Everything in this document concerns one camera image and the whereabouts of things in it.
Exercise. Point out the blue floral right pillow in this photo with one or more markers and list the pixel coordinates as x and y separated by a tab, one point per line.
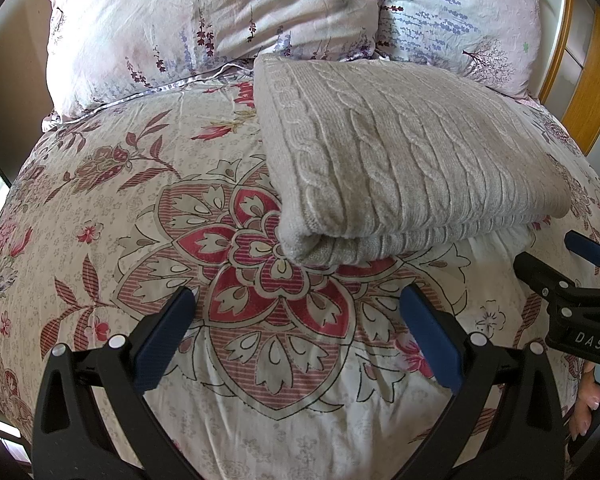
492	42

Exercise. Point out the floral bed quilt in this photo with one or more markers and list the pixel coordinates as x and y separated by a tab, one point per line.
288	372

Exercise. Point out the beige cable-knit sweater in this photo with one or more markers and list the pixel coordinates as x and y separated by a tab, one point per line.
372	159

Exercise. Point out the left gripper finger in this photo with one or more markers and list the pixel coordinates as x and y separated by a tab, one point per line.
584	247
542	279

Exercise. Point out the person's right hand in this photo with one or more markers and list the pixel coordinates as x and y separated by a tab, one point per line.
588	401

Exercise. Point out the pink floral left pillow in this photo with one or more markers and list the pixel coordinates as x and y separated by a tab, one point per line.
103	51

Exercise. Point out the wooden headboard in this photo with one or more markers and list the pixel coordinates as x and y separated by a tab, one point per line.
582	115

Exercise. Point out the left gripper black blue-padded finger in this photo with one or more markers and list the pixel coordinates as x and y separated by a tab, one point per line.
70	439
503	420

